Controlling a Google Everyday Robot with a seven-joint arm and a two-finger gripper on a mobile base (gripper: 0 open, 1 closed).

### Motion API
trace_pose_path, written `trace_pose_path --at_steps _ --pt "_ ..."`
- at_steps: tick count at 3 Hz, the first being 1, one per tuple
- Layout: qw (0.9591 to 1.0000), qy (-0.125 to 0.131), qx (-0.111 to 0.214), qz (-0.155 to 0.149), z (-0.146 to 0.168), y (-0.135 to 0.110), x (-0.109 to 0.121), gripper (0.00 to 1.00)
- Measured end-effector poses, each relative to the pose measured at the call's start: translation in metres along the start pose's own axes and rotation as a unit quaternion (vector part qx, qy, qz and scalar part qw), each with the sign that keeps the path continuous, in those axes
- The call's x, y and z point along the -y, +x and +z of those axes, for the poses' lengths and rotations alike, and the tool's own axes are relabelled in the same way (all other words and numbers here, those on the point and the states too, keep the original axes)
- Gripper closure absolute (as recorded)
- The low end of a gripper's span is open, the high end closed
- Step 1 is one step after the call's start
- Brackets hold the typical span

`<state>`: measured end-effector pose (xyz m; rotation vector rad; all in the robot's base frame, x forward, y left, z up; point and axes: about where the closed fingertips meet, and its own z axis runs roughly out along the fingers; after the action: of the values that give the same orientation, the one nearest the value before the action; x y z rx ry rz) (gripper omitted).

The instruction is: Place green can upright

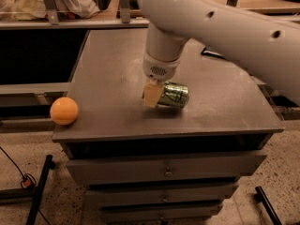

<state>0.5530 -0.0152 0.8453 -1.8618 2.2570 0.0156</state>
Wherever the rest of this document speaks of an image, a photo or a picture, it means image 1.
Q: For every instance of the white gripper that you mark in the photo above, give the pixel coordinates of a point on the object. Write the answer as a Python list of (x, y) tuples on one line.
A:
[(159, 67)]

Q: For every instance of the green soda can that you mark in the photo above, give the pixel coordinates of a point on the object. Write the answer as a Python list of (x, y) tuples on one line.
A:
[(174, 95)]

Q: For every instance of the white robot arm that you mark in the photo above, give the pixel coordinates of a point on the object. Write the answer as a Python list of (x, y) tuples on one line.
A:
[(265, 47)]

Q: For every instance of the grey drawer cabinet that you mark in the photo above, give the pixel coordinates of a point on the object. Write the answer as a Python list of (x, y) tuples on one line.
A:
[(139, 163)]

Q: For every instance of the orange ball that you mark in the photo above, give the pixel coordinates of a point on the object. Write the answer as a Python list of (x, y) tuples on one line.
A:
[(64, 111)]

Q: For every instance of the white cloth on shelf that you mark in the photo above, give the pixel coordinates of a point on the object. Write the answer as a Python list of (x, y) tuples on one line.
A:
[(29, 10)]

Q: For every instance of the black stand leg right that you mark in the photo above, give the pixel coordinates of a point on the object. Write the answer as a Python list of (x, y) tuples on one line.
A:
[(261, 197)]

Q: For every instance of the black stand leg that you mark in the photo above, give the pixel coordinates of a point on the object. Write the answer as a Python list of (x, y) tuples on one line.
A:
[(30, 190), (261, 197)]

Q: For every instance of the black stand leg left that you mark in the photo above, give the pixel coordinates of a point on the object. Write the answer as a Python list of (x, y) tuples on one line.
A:
[(30, 190)]

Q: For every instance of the grey metal shelf rail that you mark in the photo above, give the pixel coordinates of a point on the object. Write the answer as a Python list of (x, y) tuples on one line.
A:
[(286, 10)]

